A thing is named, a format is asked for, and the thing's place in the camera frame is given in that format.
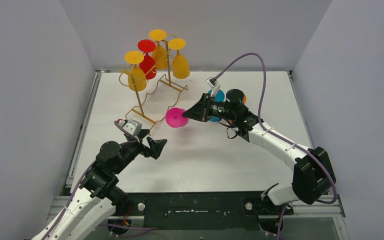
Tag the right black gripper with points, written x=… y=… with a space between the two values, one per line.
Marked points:
x=201 y=111

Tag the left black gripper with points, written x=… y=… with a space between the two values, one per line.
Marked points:
x=146 y=144

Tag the magenta plastic wine glass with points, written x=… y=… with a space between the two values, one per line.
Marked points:
x=174 y=118

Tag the blue plastic wine glass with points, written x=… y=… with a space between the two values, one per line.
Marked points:
x=219 y=97

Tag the gold wire glass rack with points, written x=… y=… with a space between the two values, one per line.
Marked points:
x=164 y=77

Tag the yellow wine glass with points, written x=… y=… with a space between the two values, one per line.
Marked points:
x=159 y=53
x=136 y=76
x=180 y=64

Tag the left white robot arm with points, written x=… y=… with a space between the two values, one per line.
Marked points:
x=96 y=195

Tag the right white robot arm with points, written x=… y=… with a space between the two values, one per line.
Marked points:
x=312 y=170

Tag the yellow back wine glass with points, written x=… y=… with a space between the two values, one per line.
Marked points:
x=159 y=53

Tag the red plastic wine glass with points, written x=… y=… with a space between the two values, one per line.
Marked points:
x=148 y=64

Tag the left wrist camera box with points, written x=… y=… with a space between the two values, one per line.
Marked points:
x=132 y=127

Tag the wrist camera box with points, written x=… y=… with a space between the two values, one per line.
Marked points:
x=214 y=86
x=132 y=127

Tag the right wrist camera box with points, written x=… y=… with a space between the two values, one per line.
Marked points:
x=214 y=86

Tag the black base frame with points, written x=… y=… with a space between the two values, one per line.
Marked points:
x=202 y=211

